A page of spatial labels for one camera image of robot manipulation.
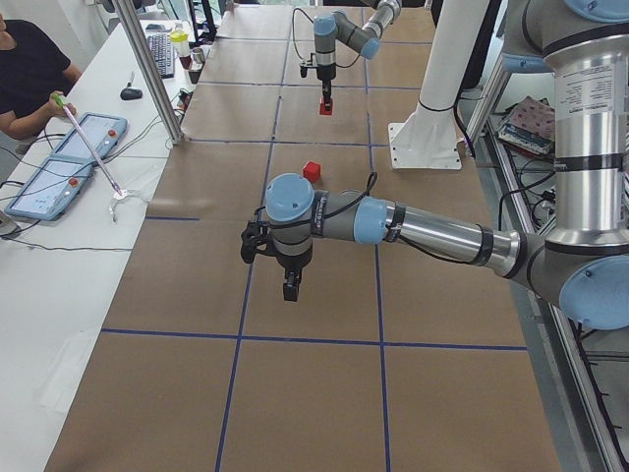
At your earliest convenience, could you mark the aluminium frame post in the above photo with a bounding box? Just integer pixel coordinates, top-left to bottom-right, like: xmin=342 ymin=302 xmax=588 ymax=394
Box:
xmin=112 ymin=0 xmax=184 ymax=146

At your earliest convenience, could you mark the black keyboard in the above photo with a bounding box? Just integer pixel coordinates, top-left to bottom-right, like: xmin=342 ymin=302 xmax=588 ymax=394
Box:
xmin=146 ymin=33 xmax=176 ymax=79

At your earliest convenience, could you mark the black computer mouse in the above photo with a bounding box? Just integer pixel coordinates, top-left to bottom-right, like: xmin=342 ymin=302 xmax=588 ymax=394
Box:
xmin=120 ymin=87 xmax=143 ymax=101

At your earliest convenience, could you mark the person in black shirt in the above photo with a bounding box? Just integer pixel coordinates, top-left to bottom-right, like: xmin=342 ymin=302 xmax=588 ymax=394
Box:
xmin=1 ymin=19 xmax=82 ymax=141

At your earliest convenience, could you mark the teach pendant far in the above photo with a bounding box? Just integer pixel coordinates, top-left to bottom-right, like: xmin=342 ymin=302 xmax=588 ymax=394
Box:
xmin=51 ymin=113 xmax=128 ymax=162

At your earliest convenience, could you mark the red block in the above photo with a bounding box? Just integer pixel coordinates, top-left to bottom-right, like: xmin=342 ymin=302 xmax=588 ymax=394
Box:
xmin=302 ymin=160 xmax=321 ymax=183
xmin=318 ymin=99 xmax=333 ymax=116

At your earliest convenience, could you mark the pink rod tool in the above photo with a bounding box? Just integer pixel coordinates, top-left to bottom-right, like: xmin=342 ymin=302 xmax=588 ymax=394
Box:
xmin=51 ymin=92 xmax=127 ymax=200

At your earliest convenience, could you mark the teach pendant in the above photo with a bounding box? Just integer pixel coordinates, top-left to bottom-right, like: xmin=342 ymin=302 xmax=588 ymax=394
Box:
xmin=51 ymin=113 xmax=128 ymax=162
xmin=5 ymin=157 xmax=93 ymax=221

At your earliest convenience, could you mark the white pedestal column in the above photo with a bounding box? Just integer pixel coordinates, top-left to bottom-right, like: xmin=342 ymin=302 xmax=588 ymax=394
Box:
xmin=388 ymin=0 xmax=500 ymax=170

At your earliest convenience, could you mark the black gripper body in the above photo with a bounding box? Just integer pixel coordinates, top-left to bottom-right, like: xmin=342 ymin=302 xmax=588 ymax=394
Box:
xmin=240 ymin=220 xmax=313 ymax=275
xmin=300 ymin=52 xmax=336 ymax=98

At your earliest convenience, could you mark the teach pendant near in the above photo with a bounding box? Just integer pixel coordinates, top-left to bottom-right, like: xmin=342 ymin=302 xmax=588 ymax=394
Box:
xmin=5 ymin=157 xmax=93 ymax=221

